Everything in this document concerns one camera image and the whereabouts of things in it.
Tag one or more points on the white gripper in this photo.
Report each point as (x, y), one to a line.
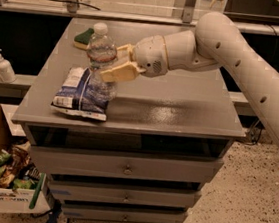
(151, 55)

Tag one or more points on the clear plastic water bottle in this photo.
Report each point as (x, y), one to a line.
(102, 53)

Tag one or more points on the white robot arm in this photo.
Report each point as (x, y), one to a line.
(214, 42)

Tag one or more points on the blue chip bag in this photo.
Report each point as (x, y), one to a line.
(84, 94)

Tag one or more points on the white pump dispenser bottle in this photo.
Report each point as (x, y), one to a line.
(6, 70)

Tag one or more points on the green yellow sponge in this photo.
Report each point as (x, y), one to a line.
(81, 40)

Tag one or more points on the grey drawer cabinet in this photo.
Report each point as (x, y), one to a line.
(182, 113)

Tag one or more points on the top grey drawer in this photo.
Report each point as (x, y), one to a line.
(124, 165)

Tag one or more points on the grey drawer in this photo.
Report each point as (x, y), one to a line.
(104, 193)
(124, 165)
(125, 214)

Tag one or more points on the middle grey drawer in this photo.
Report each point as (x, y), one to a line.
(104, 193)

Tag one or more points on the green stick in box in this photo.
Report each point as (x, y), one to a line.
(37, 191)

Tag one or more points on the bottom grey drawer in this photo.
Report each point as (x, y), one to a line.
(125, 214)

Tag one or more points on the snack bags in box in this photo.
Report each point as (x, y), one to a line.
(17, 169)

